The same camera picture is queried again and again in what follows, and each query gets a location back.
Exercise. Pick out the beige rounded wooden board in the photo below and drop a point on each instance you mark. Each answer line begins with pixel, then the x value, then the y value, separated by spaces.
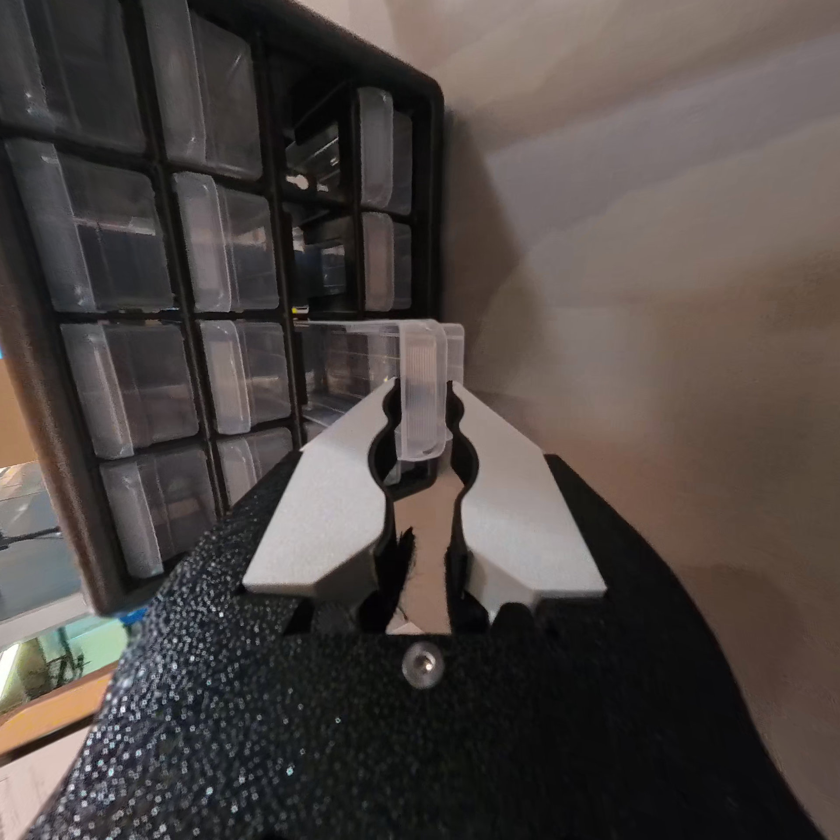
pixel 13 413

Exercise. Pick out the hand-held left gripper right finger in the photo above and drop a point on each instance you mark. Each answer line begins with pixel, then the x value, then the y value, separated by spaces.
pixel 531 525

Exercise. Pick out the black drawer cabinet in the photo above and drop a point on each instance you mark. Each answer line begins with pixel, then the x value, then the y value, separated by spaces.
pixel 65 492

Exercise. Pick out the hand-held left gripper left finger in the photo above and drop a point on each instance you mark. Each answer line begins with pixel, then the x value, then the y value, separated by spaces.
pixel 315 525

